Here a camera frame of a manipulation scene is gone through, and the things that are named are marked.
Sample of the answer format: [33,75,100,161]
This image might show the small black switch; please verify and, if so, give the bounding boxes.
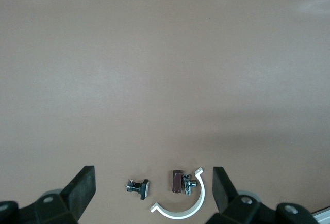
[125,179,151,200]

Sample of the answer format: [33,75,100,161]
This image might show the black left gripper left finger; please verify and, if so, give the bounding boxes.
[28,166,96,224]

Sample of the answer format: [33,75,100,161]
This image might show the brown handled metal valve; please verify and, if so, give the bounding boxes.
[171,169,198,196]

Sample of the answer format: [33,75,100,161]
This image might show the white curved pipe clamp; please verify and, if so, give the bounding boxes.
[150,167,206,220]

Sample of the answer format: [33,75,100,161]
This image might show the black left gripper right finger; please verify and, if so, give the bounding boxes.
[208,167,261,224]

